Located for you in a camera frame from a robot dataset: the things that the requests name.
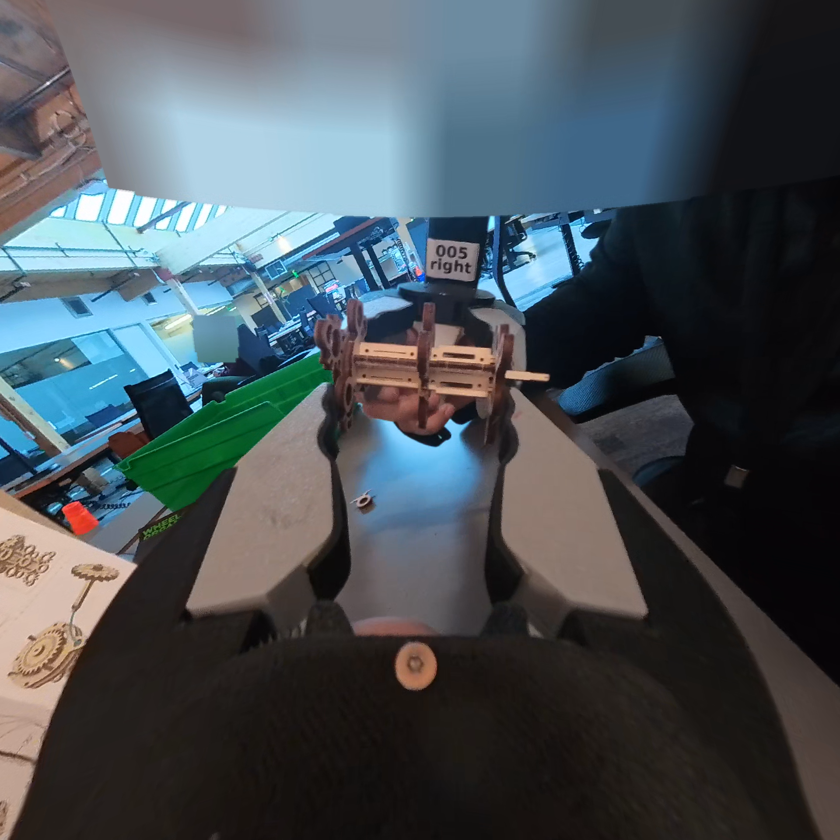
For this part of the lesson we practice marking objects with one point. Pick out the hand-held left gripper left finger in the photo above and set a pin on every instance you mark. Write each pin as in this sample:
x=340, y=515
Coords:
x=262, y=525

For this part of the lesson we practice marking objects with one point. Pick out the person's right hand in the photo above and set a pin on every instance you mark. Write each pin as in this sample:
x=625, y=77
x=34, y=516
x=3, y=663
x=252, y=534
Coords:
x=407, y=410

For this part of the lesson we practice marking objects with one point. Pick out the black office chair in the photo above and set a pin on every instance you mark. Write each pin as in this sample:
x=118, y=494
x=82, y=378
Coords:
x=157, y=403

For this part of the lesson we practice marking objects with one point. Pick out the grey mesh office chair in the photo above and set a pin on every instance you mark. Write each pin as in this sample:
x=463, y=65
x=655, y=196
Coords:
x=617, y=380

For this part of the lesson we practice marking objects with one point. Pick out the orange plastic item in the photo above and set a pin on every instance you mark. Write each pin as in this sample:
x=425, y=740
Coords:
x=80, y=518

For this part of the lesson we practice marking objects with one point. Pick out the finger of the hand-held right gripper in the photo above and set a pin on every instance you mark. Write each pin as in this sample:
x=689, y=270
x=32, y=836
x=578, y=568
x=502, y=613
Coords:
x=515, y=325
x=388, y=307

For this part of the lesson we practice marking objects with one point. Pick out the black model kit box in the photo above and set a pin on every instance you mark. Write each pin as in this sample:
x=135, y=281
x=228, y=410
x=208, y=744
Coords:
x=161, y=528

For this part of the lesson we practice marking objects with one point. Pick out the paper instruction sheet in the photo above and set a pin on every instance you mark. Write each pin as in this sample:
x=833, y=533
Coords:
x=39, y=590

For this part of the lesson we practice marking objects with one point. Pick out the green plastic bin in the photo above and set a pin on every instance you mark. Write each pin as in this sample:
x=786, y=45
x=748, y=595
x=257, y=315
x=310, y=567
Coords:
x=197, y=453
x=282, y=380

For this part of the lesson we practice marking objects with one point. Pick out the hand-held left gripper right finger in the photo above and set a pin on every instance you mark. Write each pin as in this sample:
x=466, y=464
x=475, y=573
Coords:
x=571, y=525

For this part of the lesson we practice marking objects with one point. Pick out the wooden gear model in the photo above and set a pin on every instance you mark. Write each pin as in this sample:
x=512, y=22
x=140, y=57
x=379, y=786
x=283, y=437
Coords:
x=387, y=364

